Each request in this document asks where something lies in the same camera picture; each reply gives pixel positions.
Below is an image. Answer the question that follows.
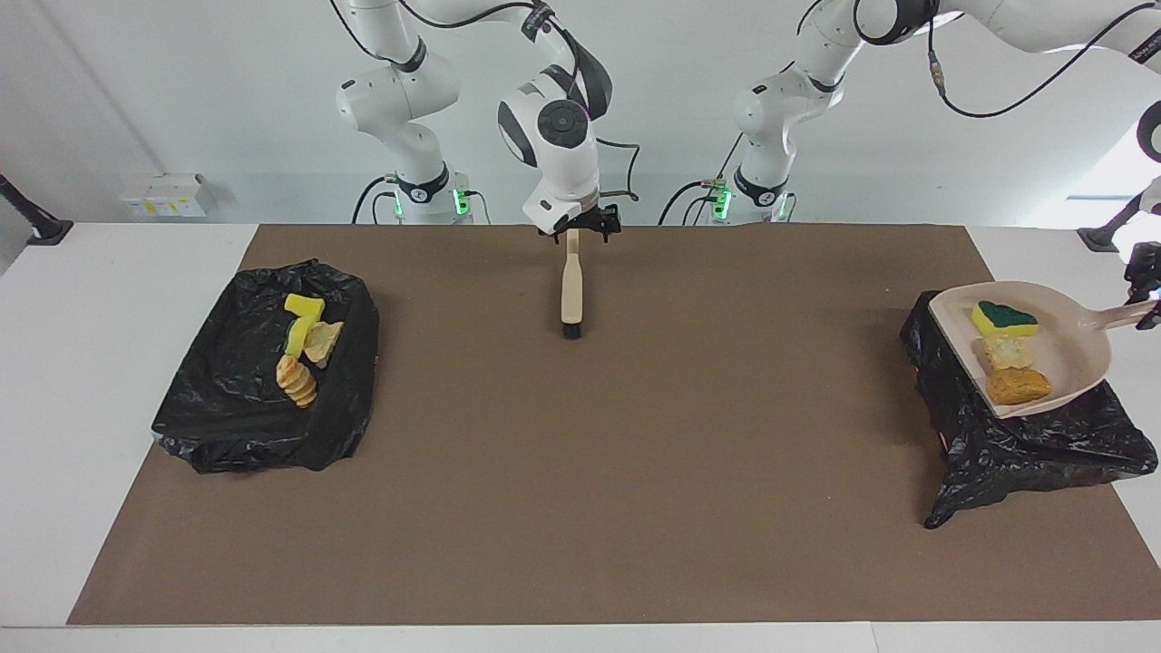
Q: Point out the brown table mat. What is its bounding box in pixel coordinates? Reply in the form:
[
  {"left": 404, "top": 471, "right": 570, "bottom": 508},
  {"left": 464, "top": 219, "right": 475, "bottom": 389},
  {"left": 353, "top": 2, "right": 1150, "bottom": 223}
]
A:
[{"left": 68, "top": 224, "right": 1161, "bottom": 625}]

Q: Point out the black bag lined bin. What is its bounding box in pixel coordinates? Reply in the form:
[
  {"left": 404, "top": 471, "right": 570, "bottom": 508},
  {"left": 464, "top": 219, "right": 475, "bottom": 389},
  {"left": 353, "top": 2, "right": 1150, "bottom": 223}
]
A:
[
  {"left": 900, "top": 288, "right": 1159, "bottom": 530},
  {"left": 151, "top": 259, "right": 380, "bottom": 474}
]

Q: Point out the black base power cable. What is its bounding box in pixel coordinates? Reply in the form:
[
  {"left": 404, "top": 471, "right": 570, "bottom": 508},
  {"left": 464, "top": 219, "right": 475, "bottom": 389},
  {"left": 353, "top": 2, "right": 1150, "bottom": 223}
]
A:
[
  {"left": 659, "top": 141, "right": 749, "bottom": 225},
  {"left": 352, "top": 175, "right": 400, "bottom": 225}
]

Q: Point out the toasted bread slice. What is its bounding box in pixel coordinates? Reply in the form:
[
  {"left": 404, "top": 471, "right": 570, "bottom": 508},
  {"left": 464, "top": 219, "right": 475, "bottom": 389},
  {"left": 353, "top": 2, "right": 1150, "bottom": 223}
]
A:
[{"left": 302, "top": 320, "right": 346, "bottom": 369}]

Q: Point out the yellow green sponge piece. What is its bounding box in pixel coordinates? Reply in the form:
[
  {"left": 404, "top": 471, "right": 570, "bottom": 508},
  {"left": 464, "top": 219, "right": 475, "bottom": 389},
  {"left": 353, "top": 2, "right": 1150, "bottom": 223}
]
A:
[{"left": 971, "top": 300, "right": 1039, "bottom": 339}]

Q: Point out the pale bread chunk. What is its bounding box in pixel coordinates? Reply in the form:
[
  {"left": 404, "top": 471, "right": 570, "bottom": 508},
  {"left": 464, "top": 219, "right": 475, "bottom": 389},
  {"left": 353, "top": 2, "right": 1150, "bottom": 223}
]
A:
[{"left": 983, "top": 336, "right": 1036, "bottom": 371}]

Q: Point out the beige hand brush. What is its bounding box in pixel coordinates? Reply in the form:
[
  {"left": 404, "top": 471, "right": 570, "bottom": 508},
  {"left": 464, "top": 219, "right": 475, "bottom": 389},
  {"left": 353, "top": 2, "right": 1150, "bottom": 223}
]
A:
[{"left": 561, "top": 229, "right": 583, "bottom": 340}]

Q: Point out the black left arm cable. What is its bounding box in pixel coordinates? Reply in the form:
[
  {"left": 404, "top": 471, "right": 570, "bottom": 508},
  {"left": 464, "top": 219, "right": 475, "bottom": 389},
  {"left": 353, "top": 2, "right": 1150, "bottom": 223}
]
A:
[{"left": 798, "top": 0, "right": 1161, "bottom": 119}]

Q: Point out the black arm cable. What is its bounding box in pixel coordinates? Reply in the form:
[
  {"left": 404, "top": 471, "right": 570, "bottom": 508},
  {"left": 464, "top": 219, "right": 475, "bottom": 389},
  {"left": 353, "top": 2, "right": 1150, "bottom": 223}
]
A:
[
  {"left": 798, "top": 0, "right": 1161, "bottom": 119},
  {"left": 331, "top": 0, "right": 642, "bottom": 202}
]

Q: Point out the brown bread roll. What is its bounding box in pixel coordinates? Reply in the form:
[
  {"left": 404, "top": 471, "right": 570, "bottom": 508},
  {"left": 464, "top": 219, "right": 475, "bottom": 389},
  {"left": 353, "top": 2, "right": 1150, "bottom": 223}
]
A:
[{"left": 986, "top": 367, "right": 1053, "bottom": 406}]

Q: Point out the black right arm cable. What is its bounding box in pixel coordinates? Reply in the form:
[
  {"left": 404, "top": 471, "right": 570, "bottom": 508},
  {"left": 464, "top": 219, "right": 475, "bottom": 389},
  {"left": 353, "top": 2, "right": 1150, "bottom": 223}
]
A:
[{"left": 331, "top": 0, "right": 642, "bottom": 202}]

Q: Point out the beige plastic dustpan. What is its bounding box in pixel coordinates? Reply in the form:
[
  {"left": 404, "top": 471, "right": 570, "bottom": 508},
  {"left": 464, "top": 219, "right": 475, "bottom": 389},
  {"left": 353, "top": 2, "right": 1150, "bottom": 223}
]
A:
[{"left": 927, "top": 281, "right": 1157, "bottom": 420}]

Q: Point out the black clamp stand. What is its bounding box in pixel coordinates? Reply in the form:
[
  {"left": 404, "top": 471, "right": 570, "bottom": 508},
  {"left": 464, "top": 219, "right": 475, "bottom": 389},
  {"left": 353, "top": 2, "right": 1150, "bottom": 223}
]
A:
[
  {"left": 0, "top": 174, "right": 74, "bottom": 246},
  {"left": 1078, "top": 177, "right": 1161, "bottom": 253}
]

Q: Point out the white wall socket box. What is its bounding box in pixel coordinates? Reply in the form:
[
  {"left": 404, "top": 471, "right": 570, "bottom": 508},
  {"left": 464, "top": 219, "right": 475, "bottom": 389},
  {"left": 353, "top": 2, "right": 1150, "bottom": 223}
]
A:
[{"left": 118, "top": 174, "right": 208, "bottom": 219}]

